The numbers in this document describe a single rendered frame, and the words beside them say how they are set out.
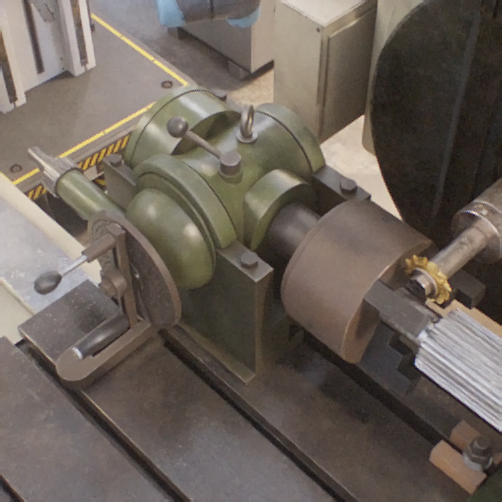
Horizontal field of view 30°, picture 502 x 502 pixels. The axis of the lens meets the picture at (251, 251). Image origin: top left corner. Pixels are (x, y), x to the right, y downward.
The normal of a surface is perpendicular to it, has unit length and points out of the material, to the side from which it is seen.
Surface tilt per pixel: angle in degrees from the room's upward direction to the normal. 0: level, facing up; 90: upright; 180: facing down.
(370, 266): 21
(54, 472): 0
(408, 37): 90
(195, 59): 0
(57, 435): 0
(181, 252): 64
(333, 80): 90
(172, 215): 28
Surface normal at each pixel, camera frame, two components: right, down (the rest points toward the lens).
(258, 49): 0.70, 0.55
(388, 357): -0.65, 0.20
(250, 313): -0.72, 0.53
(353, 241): -0.16, -0.52
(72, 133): 0.00, -0.65
